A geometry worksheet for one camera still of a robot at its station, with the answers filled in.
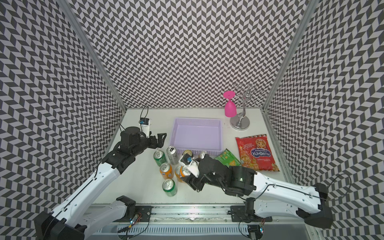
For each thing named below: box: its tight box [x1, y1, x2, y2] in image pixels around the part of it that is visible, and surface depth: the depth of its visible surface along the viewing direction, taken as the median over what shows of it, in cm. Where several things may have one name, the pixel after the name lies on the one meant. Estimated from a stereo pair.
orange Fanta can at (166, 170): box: [159, 162, 174, 180], surface depth 79 cm
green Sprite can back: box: [162, 178, 178, 197], surface depth 74 cm
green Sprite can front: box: [153, 150, 168, 167], surface depth 84 cm
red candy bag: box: [235, 134, 280, 172], surface depth 93 cm
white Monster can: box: [166, 145, 180, 166], surface depth 83 cm
